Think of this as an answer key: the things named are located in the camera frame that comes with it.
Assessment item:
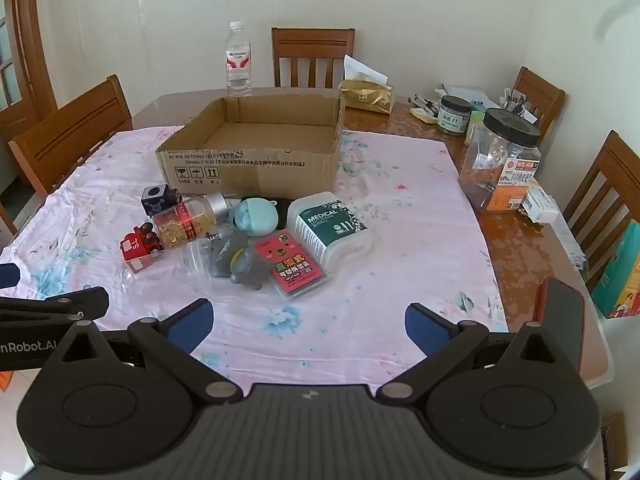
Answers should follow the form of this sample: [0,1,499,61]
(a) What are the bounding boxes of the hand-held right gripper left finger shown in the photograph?
[37,298,246,404]

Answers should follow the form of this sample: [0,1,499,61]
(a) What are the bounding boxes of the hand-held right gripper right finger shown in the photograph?
[375,302,573,404]

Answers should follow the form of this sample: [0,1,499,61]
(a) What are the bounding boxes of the grey animal toy yellow collar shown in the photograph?
[207,227,269,291]

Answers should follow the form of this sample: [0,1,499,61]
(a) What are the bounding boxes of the yellow capsule bottle silver lid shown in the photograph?
[152,192,231,251]

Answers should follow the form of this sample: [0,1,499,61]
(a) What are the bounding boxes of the pink card packet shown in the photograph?
[253,231,332,300]

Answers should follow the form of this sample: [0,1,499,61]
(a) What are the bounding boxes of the teal round case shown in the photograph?
[234,197,280,236]

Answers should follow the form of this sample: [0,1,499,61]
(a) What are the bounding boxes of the black toy with red wheels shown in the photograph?
[140,185,181,216]

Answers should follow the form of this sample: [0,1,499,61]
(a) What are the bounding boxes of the cardboard box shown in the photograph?
[155,95,347,199]

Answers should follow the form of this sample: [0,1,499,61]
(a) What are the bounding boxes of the pink floral tablecloth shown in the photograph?
[0,125,511,397]

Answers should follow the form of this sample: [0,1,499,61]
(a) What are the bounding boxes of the dark phone red case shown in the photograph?
[533,276,599,382]

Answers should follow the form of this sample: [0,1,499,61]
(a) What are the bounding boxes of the wooden chair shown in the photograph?
[271,27,356,89]
[562,130,640,292]
[8,74,135,197]
[512,66,567,136]

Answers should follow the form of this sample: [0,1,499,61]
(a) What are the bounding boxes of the white medicine box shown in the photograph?
[521,182,561,224]

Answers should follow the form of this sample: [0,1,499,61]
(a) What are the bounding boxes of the large clear jar black lid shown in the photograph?
[458,107,543,214]

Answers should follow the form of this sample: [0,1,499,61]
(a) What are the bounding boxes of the white plastic bin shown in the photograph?
[582,305,616,392]

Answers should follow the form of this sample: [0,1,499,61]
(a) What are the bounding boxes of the colourful printed bag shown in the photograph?
[592,220,640,320]

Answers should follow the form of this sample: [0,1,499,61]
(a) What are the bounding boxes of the small jar green lid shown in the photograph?
[465,111,487,146]

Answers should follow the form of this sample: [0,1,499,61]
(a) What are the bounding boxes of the small glass jar black lid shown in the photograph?
[436,95,474,137]

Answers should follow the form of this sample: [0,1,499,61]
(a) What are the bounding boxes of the brown cardboard carton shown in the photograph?
[600,412,629,472]

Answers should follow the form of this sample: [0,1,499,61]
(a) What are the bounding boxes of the bundle of pens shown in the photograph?
[407,92,443,116]

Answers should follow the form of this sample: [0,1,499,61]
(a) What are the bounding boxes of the stack of papers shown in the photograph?
[440,82,502,111]

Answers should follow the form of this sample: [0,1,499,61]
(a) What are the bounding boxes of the gold tissue pack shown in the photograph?
[338,55,396,114]

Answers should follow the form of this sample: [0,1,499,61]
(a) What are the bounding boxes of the clear bag of items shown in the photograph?
[500,89,539,124]

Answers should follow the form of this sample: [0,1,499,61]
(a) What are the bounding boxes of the wooden glass door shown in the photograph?
[0,0,59,137]

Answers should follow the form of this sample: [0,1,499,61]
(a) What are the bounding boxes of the clear plastic water bottle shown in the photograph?
[225,21,254,97]

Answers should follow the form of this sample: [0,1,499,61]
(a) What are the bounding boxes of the wooden chair back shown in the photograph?
[271,27,356,89]

